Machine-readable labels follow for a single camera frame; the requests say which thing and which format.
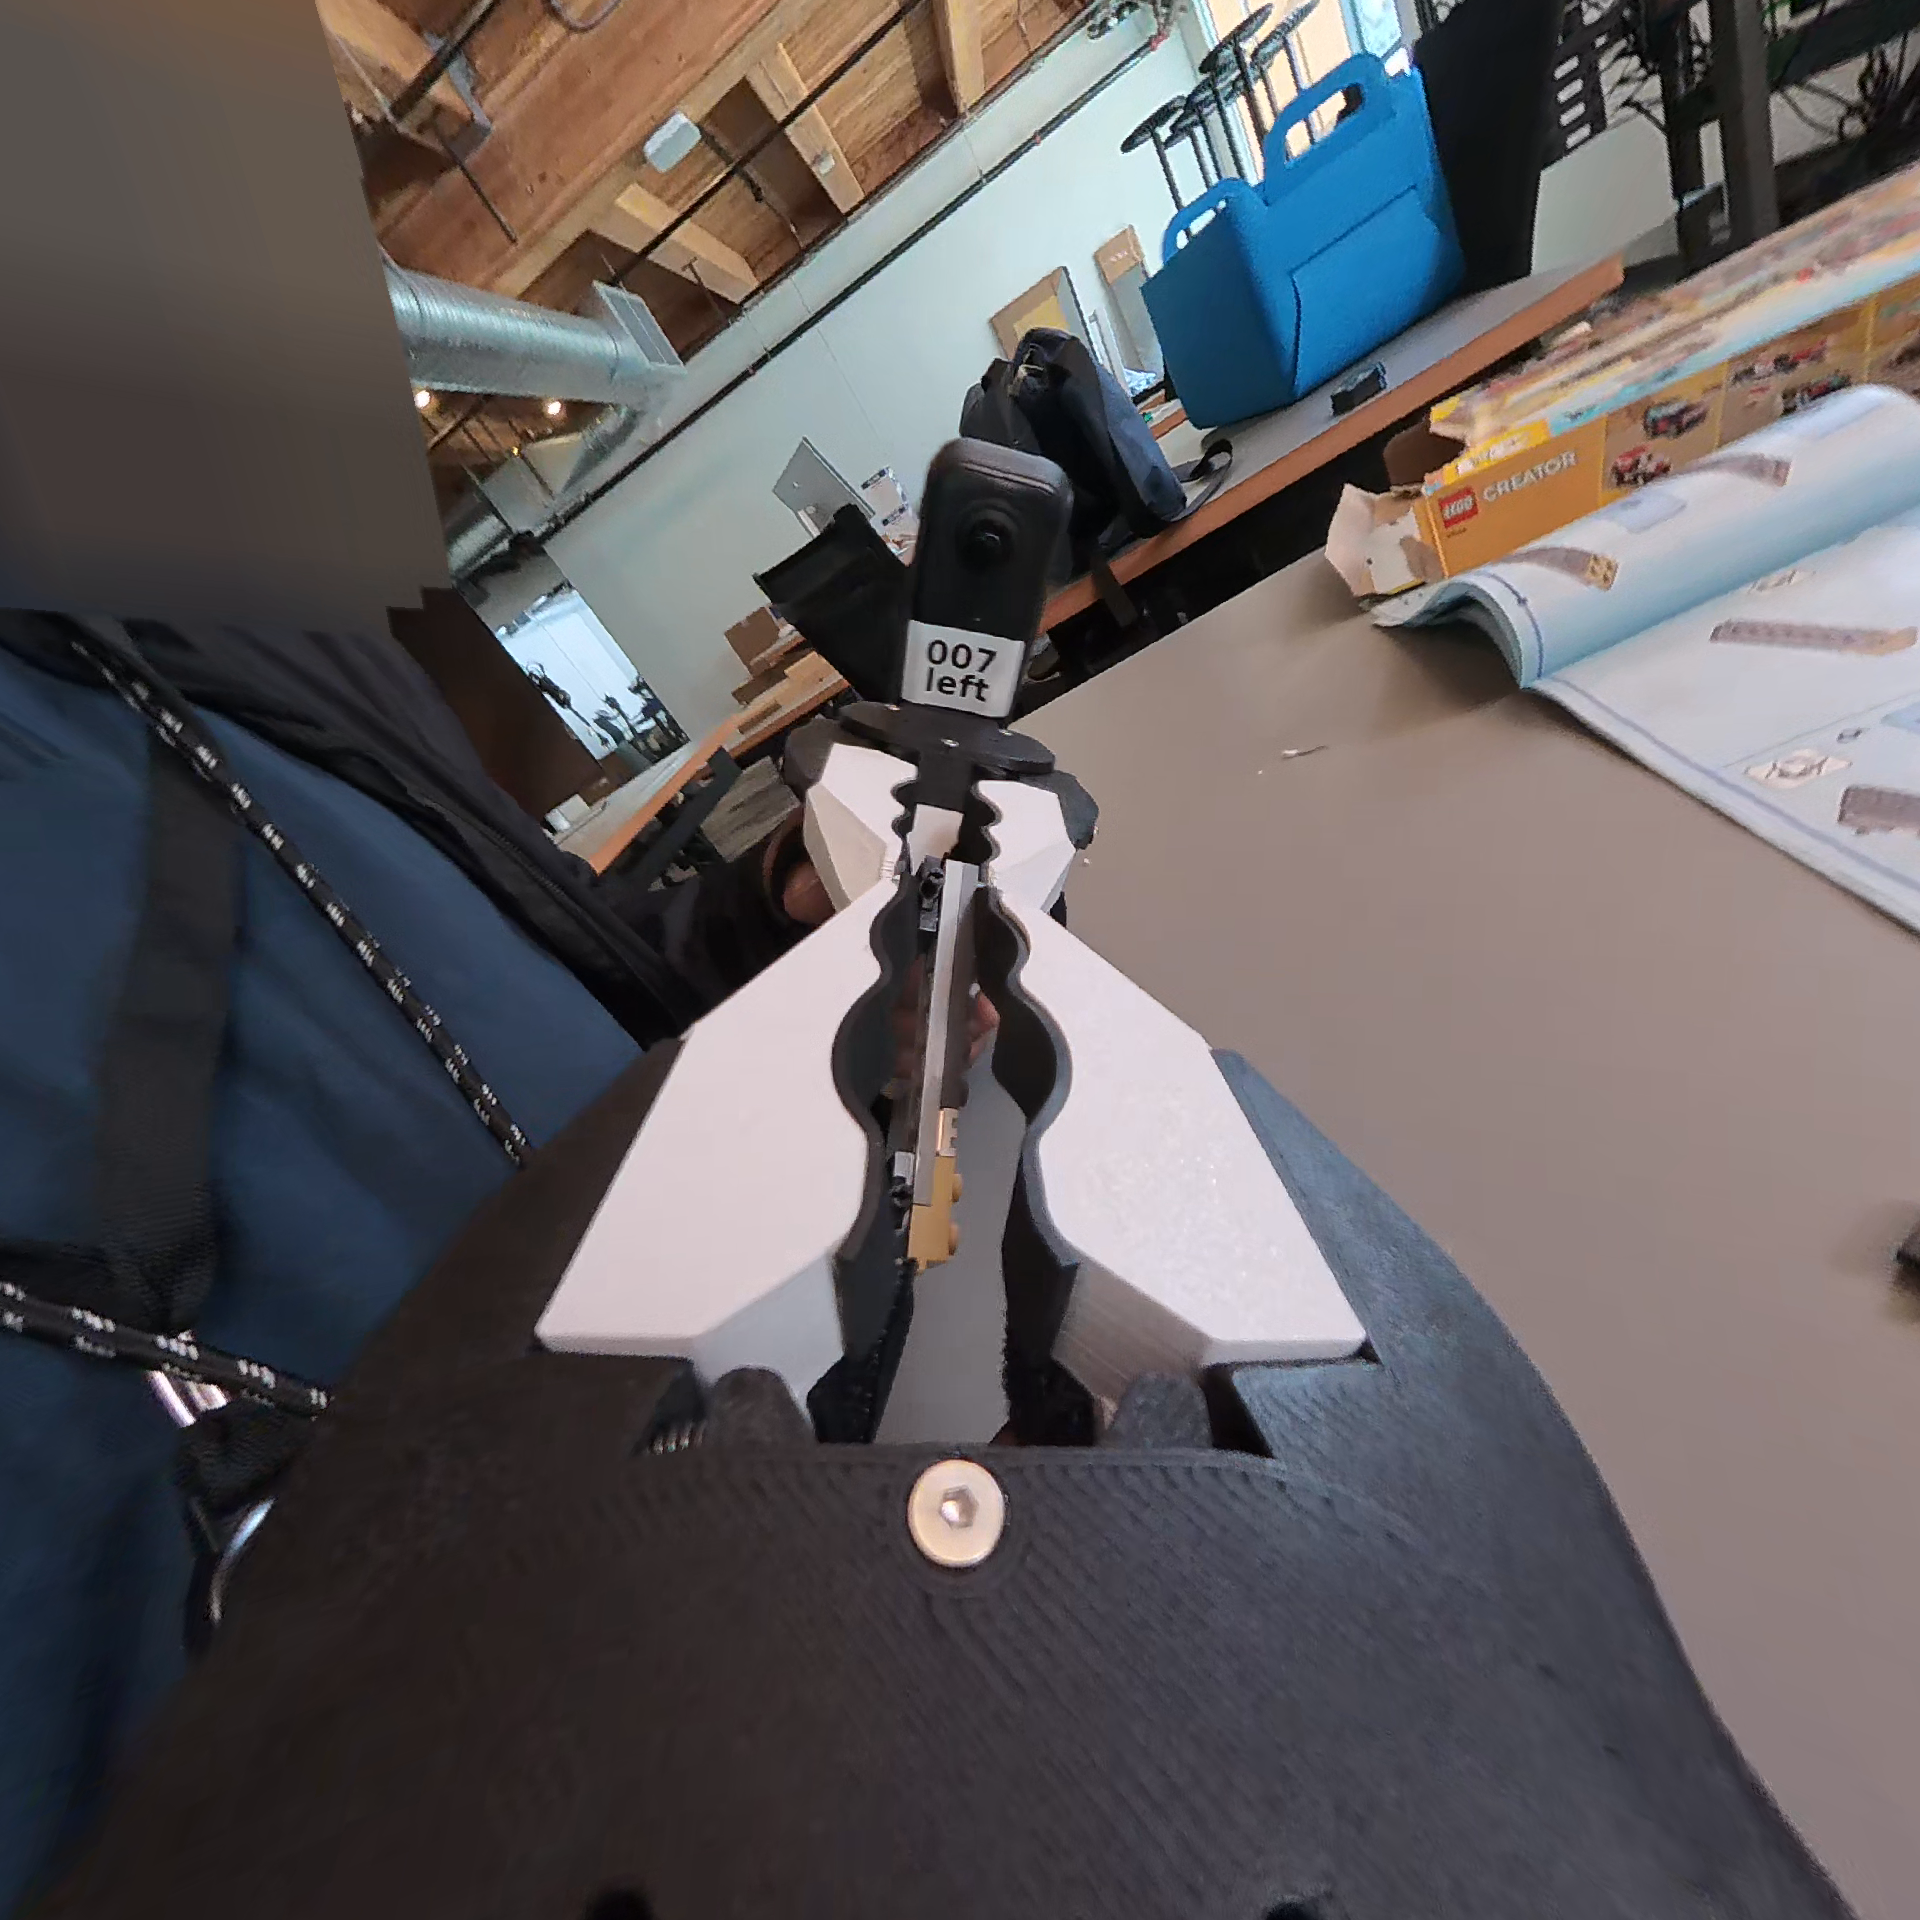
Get black bar stools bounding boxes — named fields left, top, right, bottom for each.
left=1117, top=0, right=1326, bottom=217

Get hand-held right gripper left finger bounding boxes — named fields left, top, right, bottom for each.
left=534, top=875, right=921, bottom=1391

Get blue felt tote bag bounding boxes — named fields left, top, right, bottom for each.
left=1141, top=53, right=1471, bottom=433

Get wood-edged grey table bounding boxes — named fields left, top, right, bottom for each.
left=1033, top=252, right=1633, bottom=637

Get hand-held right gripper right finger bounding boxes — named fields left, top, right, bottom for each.
left=974, top=885, right=1373, bottom=1405

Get dark blue backpack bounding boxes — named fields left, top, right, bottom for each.
left=961, top=327, right=1237, bottom=591

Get black fabric flag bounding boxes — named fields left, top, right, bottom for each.
left=1414, top=0, right=1573, bottom=291

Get black jacket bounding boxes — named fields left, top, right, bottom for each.
left=0, top=607, right=820, bottom=1040

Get black shoulder strap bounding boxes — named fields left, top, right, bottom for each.
left=86, top=717, right=255, bottom=1341

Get grey and tan brick beam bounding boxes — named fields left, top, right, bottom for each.
left=883, top=853, right=996, bottom=1280

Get black office chair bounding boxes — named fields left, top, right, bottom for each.
left=750, top=503, right=921, bottom=697

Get black equipment rack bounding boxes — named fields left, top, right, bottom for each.
left=1560, top=0, right=1920, bottom=261

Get instruction booklet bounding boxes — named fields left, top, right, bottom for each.
left=1371, top=382, right=1920, bottom=936

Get black white speckled drawstring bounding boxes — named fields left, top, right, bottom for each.
left=86, top=643, right=536, bottom=1170
left=0, top=1278, right=336, bottom=1423

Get yellow toy set box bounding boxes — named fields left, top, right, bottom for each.
left=1326, top=165, right=1920, bottom=607

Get person's left hand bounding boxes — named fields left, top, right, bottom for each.
left=769, top=822, right=842, bottom=927

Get person in blue hoodie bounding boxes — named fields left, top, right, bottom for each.
left=0, top=661, right=651, bottom=1920

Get silver ventilation duct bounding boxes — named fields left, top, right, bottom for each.
left=382, top=255, right=697, bottom=410

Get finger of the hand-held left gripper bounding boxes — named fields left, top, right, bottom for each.
left=961, top=777, right=1086, bottom=913
left=799, top=744, right=921, bottom=913

